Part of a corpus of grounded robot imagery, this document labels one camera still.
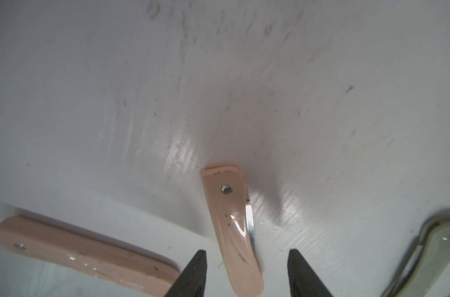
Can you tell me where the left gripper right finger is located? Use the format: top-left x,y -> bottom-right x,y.
287,249 -> 332,297

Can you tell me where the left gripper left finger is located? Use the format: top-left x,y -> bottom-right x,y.
165,249 -> 208,297

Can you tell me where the olive knife lower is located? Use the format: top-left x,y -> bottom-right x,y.
382,215 -> 450,297

